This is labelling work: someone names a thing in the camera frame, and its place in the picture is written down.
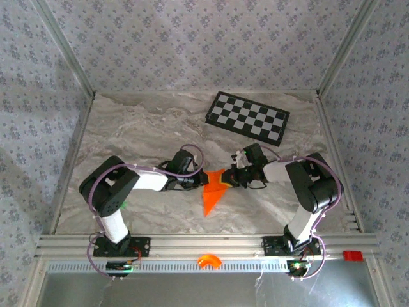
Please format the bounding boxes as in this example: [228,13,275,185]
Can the slotted grey cable duct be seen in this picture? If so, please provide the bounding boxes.
[46,259,368,274]

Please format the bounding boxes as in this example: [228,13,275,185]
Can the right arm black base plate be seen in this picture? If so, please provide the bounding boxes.
[261,235,322,257]

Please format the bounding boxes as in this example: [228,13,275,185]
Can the aluminium frame post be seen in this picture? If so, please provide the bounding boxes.
[31,0,96,97]
[316,0,384,97]

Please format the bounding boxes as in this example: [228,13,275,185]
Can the aluminium mounting rail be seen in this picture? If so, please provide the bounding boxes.
[34,233,381,258]

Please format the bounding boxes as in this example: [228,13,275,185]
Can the aluminium side rail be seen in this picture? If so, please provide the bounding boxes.
[314,94,365,233]
[47,94,95,235]

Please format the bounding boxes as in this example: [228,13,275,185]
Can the grey metal sheet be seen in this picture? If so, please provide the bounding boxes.
[41,271,380,307]

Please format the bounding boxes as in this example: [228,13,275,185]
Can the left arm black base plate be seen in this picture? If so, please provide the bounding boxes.
[92,235,151,258]

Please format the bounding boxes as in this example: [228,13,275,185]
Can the black white checkerboard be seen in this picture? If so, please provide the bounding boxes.
[204,91,291,147]

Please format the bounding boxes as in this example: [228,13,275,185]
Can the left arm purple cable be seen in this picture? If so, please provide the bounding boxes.
[88,144,205,279]

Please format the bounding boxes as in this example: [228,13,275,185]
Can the orange plastic arc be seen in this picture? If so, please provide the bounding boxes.
[196,253,223,270]

